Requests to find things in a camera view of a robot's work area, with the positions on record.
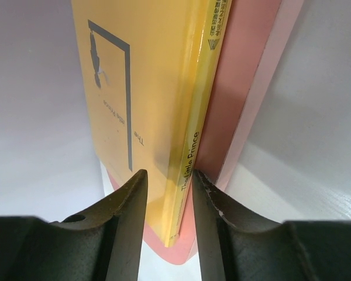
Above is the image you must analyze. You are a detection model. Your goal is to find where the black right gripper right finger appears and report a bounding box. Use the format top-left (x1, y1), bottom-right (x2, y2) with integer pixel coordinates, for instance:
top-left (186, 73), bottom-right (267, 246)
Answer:
top-left (192, 170), bottom-right (351, 280)

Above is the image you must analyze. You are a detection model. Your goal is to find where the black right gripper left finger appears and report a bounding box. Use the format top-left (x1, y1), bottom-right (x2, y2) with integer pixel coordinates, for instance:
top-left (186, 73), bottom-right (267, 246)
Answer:
top-left (0, 170), bottom-right (148, 280)

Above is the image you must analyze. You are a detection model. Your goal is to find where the yellow hangman book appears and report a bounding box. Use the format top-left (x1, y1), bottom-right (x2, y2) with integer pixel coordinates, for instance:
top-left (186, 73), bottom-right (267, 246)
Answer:
top-left (72, 0), bottom-right (231, 247)

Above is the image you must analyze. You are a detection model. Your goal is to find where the pink three-tier shelf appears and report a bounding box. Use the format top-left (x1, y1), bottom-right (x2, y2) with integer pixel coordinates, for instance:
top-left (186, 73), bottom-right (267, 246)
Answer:
top-left (143, 1), bottom-right (302, 265)

